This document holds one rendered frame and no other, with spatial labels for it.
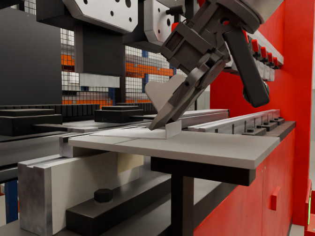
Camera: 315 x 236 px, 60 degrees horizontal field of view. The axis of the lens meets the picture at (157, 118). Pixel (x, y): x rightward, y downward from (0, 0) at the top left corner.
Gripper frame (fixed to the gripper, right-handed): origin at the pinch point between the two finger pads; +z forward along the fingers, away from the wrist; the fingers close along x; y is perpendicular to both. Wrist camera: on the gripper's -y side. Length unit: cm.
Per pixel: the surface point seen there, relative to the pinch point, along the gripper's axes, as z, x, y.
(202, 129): 4.8, -41.8, -2.2
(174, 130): -0.4, 0.4, -1.8
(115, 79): 1.2, -4.1, 13.5
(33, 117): 18.7, -2.9, 22.9
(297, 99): -32, -208, -34
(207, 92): 66, -836, 114
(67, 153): 11.8, 7.3, 7.5
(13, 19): 15, -25, 63
